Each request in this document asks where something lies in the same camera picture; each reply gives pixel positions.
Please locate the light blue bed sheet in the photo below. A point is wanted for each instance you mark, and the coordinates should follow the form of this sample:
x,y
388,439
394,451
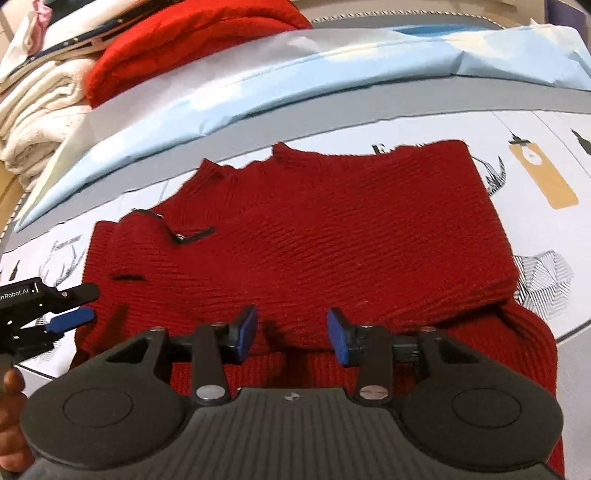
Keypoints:
x,y
323,60

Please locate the dark red knitted sweater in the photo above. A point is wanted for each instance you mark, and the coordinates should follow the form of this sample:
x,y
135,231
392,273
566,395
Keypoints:
x,y
346,240

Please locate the folded bright red blanket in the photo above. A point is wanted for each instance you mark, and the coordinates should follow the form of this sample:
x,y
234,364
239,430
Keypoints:
x,y
184,46

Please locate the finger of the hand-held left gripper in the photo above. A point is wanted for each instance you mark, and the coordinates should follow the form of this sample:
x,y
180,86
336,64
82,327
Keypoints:
x,y
78,293
69,320

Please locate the person's left hand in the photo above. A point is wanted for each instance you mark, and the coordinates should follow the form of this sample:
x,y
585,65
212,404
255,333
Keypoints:
x,y
13,415

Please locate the wooden bed frame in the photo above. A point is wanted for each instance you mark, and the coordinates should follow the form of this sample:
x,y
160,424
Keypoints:
x,y
6,190

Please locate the navy striped folded quilt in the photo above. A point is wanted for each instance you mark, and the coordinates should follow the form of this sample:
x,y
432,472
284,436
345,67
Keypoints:
x,y
99,43

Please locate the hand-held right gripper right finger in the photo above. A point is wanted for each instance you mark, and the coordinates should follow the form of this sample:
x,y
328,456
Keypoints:
x,y
337,338

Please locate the folded cream blanket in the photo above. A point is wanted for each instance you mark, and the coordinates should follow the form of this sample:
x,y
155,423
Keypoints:
x,y
37,120

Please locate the white cloth with pink trim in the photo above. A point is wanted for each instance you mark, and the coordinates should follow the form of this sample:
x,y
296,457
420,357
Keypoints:
x,y
25,27

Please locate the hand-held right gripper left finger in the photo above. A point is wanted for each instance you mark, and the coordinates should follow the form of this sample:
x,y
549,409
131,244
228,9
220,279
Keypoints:
x,y
245,334

